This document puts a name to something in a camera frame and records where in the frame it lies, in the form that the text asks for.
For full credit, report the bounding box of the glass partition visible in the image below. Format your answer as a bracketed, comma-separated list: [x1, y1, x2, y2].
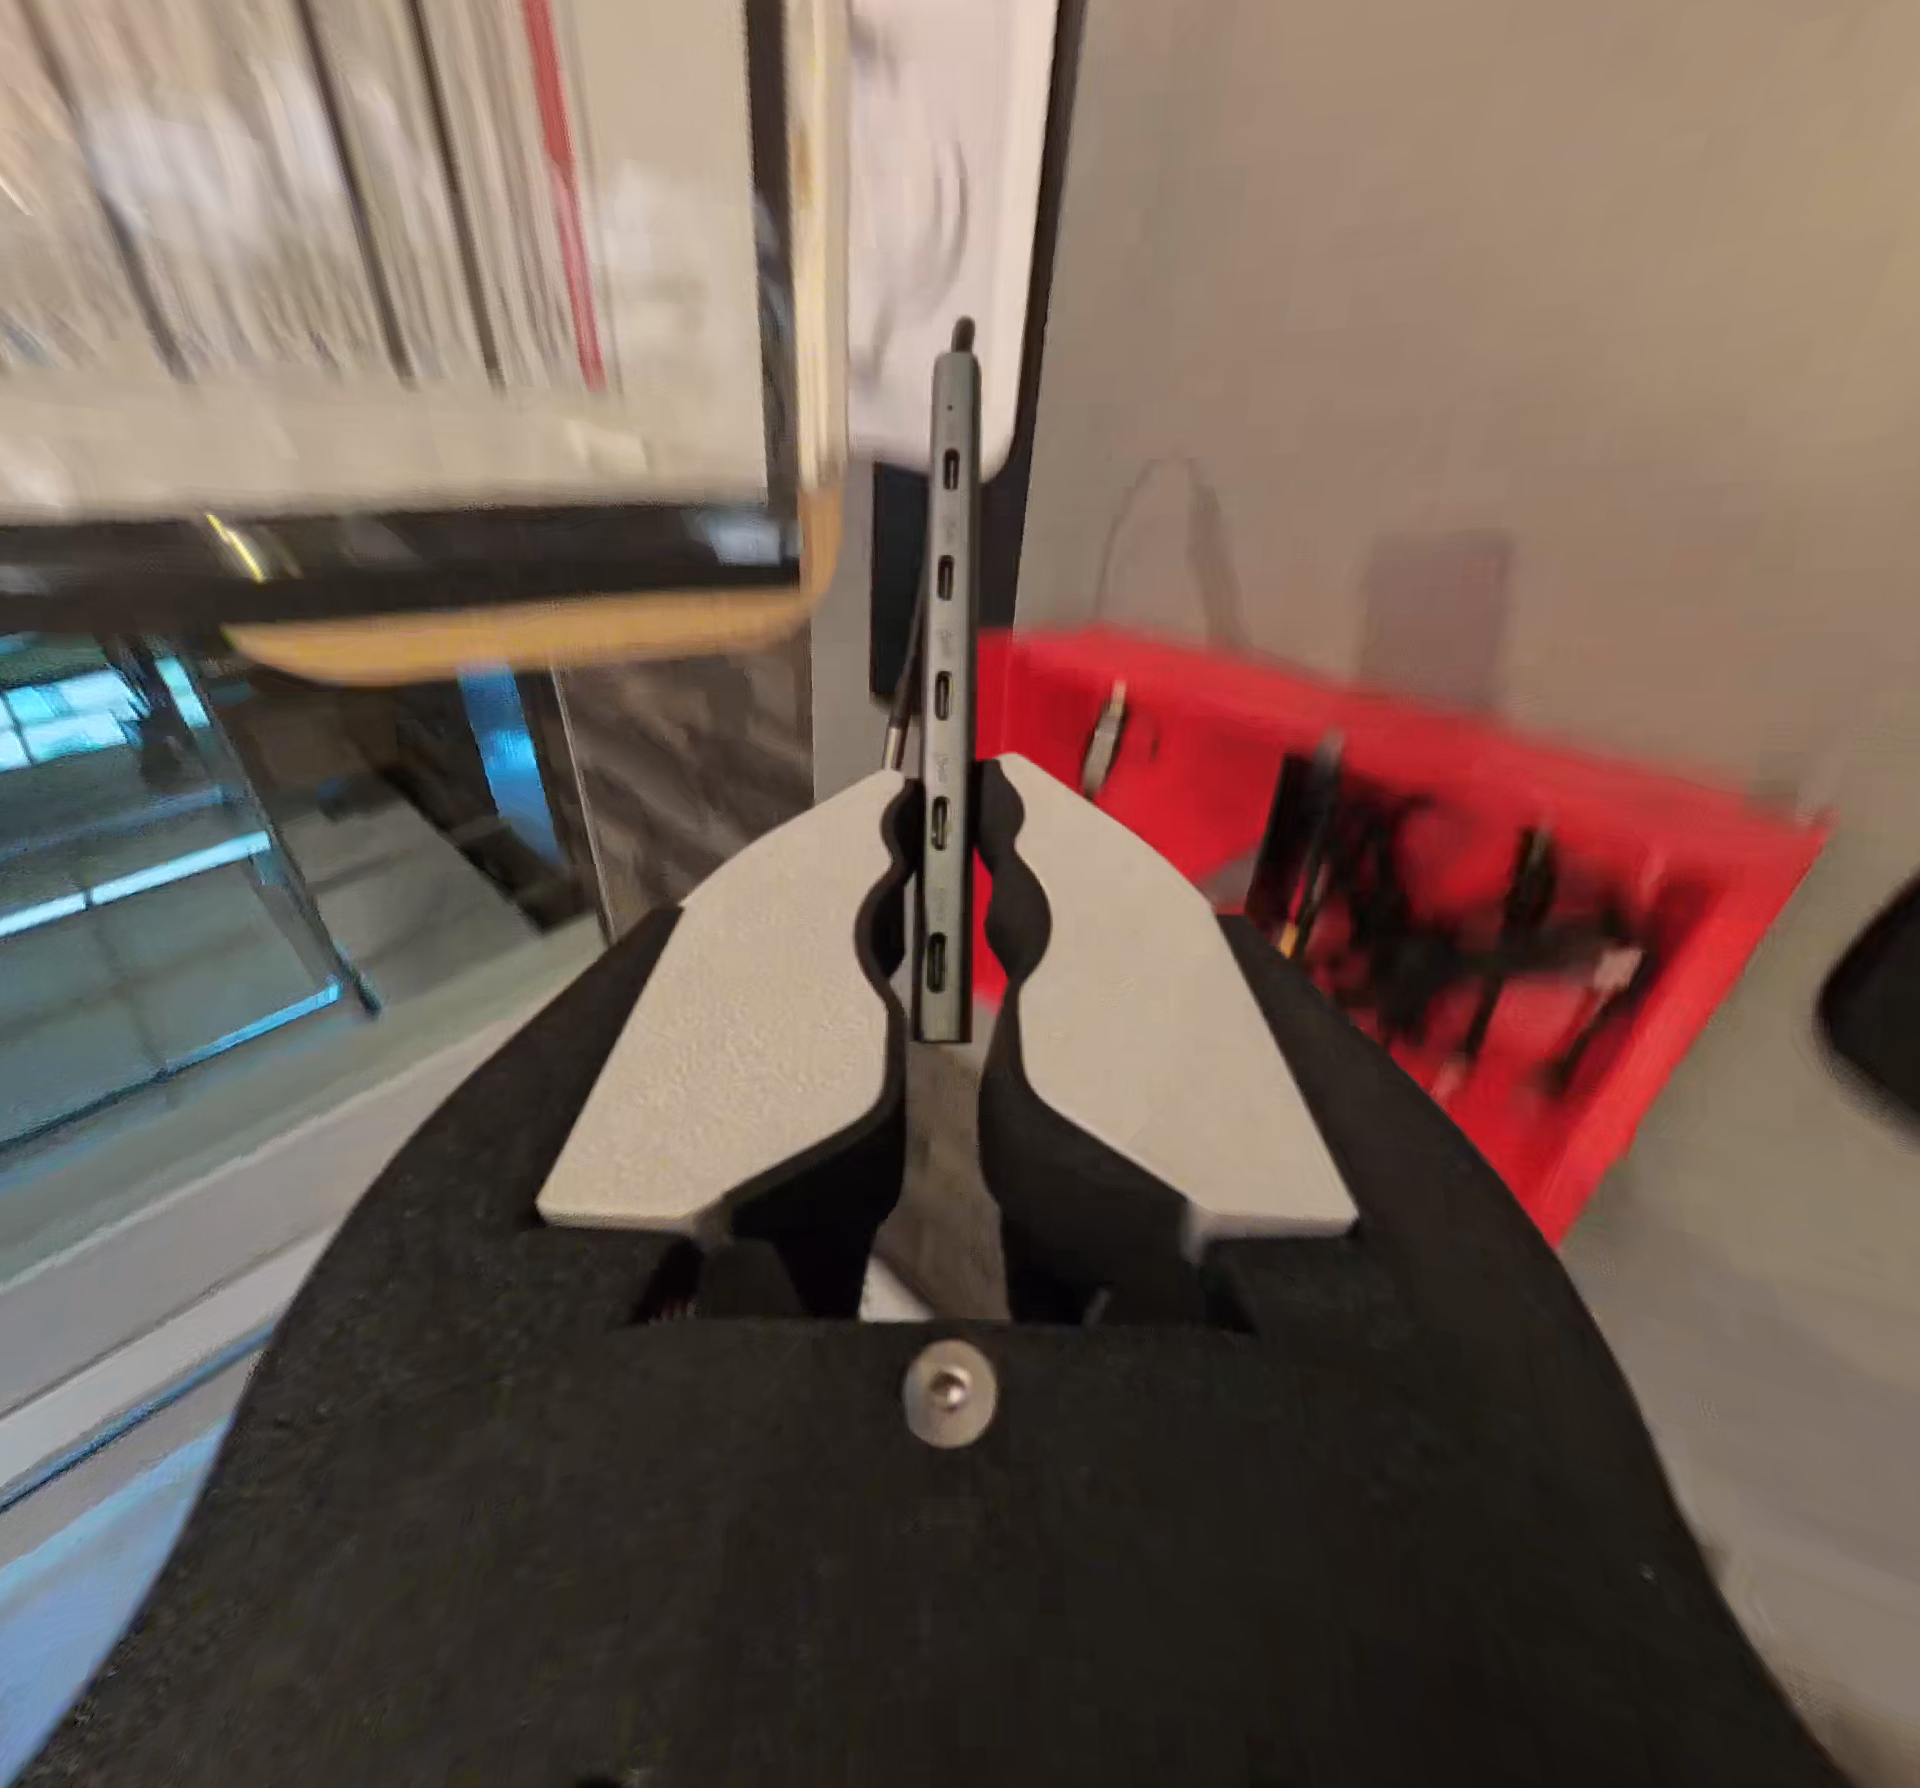
[0, 624, 384, 1160]

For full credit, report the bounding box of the white flat base plate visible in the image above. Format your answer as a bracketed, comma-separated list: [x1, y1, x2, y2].
[844, 0, 1069, 470]

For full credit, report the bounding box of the grey USB hub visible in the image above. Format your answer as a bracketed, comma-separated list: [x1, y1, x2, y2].
[905, 347, 989, 1047]

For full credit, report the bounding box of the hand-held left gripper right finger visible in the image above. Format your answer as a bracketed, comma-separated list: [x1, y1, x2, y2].
[974, 752, 1362, 1322]

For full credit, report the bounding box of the black rounded object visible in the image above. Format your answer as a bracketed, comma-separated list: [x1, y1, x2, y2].
[1814, 869, 1920, 1134]

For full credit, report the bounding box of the dark box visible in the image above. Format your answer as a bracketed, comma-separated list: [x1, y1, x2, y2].
[866, 460, 940, 702]

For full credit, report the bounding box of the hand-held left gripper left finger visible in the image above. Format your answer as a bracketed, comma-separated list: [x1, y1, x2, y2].
[533, 767, 919, 1322]

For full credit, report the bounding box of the red plastic bin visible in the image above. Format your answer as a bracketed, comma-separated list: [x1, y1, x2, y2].
[972, 624, 1836, 1248]

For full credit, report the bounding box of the black cable dark grey plug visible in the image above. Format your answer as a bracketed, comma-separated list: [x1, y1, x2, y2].
[1241, 729, 1669, 1097]

